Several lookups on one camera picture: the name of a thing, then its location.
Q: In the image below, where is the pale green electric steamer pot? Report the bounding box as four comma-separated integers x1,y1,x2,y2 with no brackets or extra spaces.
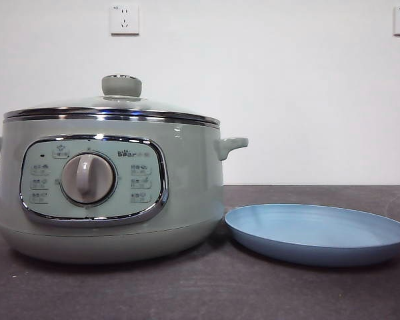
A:
0,115,249,265

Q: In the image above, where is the glass lid with green knob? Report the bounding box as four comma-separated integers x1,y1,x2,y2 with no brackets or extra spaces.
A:
3,75,219,127

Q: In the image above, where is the blue round plate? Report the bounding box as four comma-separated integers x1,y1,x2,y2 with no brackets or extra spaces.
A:
224,203,400,267

